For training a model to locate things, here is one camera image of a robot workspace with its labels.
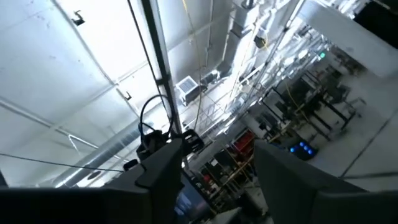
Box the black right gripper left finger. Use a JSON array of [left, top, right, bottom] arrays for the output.
[[104, 138, 185, 224]]

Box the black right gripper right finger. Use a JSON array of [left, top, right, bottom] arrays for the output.
[[253, 139, 398, 224]]

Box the monitor with blue screen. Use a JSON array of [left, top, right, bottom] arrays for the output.
[[174, 172, 214, 220]]

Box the black device with blue lights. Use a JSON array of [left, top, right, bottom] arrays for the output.
[[287, 139, 318, 162]]

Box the red cabinet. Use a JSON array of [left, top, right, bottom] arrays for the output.
[[232, 129, 255, 152]]

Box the white ceiling vent unit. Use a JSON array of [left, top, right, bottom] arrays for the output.
[[175, 75, 208, 106]]

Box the white square pillar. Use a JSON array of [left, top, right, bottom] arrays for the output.
[[298, 0, 398, 78]]

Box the black overhead camera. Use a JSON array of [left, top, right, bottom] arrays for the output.
[[136, 129, 175, 161]]

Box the black mounting bracket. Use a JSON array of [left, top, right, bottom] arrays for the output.
[[182, 128, 205, 154]]

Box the black camera cable loop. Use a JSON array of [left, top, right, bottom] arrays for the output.
[[139, 95, 175, 141]]

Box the silver ventilation duct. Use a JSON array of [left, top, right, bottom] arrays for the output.
[[52, 121, 156, 187]]

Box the thin black cable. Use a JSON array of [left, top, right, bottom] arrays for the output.
[[0, 152, 125, 173], [126, 0, 163, 103]]

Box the black overhead camera gantry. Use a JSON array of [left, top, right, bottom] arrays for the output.
[[141, 0, 184, 134]]

